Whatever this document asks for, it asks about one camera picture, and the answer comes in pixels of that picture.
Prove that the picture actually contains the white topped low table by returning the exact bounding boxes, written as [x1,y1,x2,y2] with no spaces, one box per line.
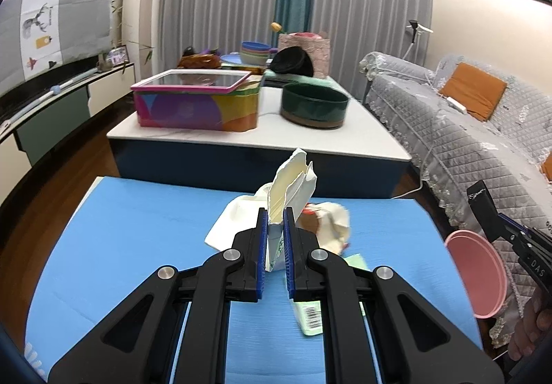
[106,73,413,200]

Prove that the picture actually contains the grey quilted sofa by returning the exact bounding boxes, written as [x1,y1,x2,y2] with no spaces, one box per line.
[359,52,552,351]

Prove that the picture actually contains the white torn paper carton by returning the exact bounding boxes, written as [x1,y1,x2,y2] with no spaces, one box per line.
[264,148,318,273]

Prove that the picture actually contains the stack of coloured bowls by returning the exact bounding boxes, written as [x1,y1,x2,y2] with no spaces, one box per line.
[240,41,277,66]

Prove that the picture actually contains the green white plastic wrapper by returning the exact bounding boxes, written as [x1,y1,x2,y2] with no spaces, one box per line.
[292,253,368,336]

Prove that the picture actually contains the pink lace basket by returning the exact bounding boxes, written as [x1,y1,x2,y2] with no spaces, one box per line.
[277,31,332,79]

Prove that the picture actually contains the white rod with blue ball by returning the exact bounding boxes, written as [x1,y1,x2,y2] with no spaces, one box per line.
[0,67,101,131]

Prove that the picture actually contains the television cabinet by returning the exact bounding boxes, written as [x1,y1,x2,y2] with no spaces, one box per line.
[0,60,139,171]

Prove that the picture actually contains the colourful rectangular box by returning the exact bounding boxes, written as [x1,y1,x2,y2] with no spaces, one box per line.
[130,69,265,133]

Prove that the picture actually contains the white standing air conditioner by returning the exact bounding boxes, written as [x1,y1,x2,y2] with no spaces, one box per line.
[124,0,165,80]

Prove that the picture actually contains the person's right hand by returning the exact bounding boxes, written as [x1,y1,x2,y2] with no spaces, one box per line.
[507,290,546,365]

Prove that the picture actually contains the thin plant twigs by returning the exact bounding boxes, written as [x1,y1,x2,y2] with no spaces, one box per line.
[111,0,157,67]

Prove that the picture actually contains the white flat paper piece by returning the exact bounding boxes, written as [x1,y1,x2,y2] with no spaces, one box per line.
[204,192,270,252]

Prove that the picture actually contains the light green folded cloth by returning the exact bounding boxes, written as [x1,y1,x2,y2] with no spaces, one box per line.
[263,69,342,92]

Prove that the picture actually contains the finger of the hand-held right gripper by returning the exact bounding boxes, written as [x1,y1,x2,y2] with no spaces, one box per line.
[467,179,530,249]

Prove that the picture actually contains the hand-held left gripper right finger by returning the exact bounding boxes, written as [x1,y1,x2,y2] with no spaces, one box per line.
[282,206,505,384]

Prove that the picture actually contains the small photo frame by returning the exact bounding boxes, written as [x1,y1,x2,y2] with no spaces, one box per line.
[106,45,129,66]

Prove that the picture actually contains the grey printed television cover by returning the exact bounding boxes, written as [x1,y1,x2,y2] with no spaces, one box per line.
[0,0,115,85]

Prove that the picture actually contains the brown figurine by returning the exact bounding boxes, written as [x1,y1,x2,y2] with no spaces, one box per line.
[178,47,223,70]

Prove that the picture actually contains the dark green round basin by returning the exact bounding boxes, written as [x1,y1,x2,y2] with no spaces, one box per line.
[279,82,349,130]

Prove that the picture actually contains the white red paper box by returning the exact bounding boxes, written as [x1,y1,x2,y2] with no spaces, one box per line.
[301,202,351,256]

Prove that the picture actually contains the blue table cover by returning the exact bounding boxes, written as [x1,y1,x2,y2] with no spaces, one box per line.
[23,176,484,384]

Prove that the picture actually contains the white power cable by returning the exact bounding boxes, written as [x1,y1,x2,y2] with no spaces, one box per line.
[389,107,450,200]

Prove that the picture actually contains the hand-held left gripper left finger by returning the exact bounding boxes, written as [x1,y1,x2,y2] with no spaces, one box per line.
[47,207,268,384]

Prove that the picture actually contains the black hat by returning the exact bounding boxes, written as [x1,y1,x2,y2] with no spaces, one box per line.
[269,46,315,77]

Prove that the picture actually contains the pink plastic bucket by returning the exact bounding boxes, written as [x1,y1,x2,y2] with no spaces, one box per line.
[444,230,509,319]

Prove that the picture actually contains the white floor stand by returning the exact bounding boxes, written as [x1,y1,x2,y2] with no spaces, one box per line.
[403,19,434,66]

